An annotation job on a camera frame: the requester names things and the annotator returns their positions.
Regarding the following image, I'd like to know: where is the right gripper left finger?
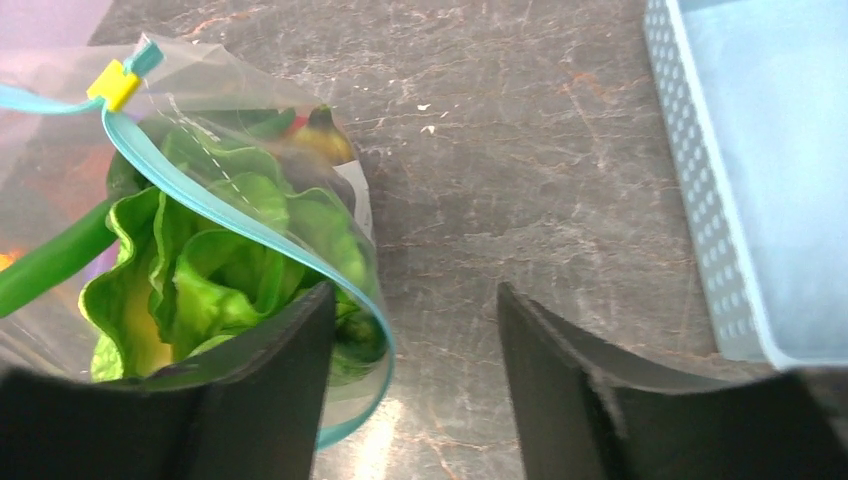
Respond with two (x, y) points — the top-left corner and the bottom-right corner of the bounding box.
(1, 282), (335, 479)

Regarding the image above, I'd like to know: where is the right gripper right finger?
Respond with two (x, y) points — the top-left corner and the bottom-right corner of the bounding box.
(497, 283), (847, 479)

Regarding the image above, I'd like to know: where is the green toy cabbage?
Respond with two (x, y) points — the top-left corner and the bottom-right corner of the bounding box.
(78, 126), (388, 386)

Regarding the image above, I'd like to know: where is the clear zip top bag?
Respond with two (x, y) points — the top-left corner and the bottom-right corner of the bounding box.
(1, 35), (395, 448)

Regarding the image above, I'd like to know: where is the purple toy eggplant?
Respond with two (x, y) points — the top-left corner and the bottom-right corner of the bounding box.
(281, 104), (356, 214)

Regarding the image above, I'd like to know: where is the thin green toy pepper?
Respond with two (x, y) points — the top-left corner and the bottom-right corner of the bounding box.
(1, 200), (116, 317)

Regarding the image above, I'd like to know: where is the tiny yellow zipper slider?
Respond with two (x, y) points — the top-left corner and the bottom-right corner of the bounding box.
(86, 60), (142, 113)

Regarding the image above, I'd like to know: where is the light blue plastic basket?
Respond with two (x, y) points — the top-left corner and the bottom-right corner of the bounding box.
(643, 0), (847, 370)

